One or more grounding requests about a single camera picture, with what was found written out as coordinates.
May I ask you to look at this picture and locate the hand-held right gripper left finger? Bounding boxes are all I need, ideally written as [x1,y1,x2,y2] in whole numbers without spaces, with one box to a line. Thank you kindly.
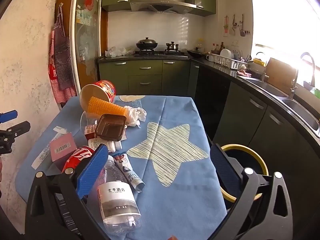
[24,144,109,240]

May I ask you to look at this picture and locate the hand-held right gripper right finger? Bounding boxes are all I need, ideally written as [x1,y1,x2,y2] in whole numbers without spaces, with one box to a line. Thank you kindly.
[209,142,293,240]

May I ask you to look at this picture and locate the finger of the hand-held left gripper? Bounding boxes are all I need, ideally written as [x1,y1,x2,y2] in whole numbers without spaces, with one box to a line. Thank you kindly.
[0,121,31,138]
[0,110,18,124]

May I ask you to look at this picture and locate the red soda can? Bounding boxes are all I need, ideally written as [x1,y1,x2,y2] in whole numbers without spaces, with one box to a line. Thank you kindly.
[61,145,97,174]

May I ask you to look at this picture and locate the yellow rimmed trash bin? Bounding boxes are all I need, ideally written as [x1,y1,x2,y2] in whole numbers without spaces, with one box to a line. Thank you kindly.
[221,144,269,203]

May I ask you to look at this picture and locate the clear plastic water bottle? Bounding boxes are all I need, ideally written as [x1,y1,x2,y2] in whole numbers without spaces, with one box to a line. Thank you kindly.
[96,155,142,233]

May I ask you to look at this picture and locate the blue white squeeze tube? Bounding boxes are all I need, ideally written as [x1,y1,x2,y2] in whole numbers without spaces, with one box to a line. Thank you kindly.
[112,153,145,193]

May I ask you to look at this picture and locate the small red white carton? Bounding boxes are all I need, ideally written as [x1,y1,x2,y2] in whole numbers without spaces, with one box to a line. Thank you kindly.
[84,124,99,140]

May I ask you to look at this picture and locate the white pill bottle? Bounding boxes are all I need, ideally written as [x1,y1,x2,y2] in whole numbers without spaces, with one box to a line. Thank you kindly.
[87,137,122,153]

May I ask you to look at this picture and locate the clear plastic wrapper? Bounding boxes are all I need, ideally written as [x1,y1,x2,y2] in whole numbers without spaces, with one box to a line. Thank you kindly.
[31,132,65,169]

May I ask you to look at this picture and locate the pink cardboard box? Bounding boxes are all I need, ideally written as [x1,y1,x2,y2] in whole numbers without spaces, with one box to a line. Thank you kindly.
[49,133,77,162]

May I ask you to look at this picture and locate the brown plastic tray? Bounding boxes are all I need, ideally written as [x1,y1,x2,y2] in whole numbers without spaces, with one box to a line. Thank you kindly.
[95,114,127,142]

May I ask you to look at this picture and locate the clear plastic cup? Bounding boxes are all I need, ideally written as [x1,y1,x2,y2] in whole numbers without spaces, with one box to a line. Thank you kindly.
[80,110,98,135]

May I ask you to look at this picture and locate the blue star print tablecloth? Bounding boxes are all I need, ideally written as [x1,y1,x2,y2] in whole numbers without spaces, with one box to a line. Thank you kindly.
[15,95,228,240]

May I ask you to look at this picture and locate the orange foam net sleeve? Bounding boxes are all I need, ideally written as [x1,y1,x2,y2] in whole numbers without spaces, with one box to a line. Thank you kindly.
[86,96,128,119]

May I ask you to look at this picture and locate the crumpled white tissue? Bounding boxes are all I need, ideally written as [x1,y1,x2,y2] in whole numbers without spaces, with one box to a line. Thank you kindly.
[124,105,147,128]

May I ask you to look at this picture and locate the red checked apron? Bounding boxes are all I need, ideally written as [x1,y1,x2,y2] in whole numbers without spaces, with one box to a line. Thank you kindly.
[48,4,77,104]

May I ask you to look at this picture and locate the red instant noodle cup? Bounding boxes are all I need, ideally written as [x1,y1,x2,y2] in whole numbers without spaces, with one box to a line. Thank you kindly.
[79,80,117,112]

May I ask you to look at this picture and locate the steel kitchen sink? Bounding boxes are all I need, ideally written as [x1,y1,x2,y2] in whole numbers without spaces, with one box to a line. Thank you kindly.
[246,77,320,137]

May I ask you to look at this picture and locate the white dish rack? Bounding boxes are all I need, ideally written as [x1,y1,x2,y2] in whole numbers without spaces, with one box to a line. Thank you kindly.
[210,49,248,70]

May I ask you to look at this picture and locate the steel kitchen faucet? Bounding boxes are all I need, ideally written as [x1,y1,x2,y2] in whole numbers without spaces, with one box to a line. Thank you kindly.
[290,52,316,99]

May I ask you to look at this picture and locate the wooden cutting board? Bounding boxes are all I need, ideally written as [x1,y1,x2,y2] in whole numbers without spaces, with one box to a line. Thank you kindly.
[265,57,299,95]

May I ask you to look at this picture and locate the green lower kitchen cabinets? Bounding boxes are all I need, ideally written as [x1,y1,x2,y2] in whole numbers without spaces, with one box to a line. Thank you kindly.
[98,59,320,195]

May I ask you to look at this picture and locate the frosted glass sliding door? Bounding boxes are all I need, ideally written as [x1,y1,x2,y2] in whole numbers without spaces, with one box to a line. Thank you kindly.
[70,0,105,88]

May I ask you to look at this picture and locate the black frying pan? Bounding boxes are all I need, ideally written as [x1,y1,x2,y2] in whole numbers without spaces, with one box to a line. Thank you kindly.
[187,47,208,58]

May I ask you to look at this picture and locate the crumpled plastic bags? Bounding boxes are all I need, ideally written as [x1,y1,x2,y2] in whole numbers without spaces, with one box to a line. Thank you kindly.
[104,46,135,57]

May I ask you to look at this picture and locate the black gas stove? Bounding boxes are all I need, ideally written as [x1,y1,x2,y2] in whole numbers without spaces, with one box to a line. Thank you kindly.
[134,50,188,57]

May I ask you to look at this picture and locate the black wok with lid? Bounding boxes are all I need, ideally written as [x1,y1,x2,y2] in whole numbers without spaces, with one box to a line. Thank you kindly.
[136,37,159,50]

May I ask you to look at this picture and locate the hanging spatula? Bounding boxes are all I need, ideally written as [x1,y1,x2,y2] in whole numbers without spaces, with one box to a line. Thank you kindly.
[240,14,247,37]

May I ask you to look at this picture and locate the steel range hood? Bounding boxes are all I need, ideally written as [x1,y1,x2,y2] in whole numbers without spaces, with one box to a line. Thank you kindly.
[130,0,198,14]

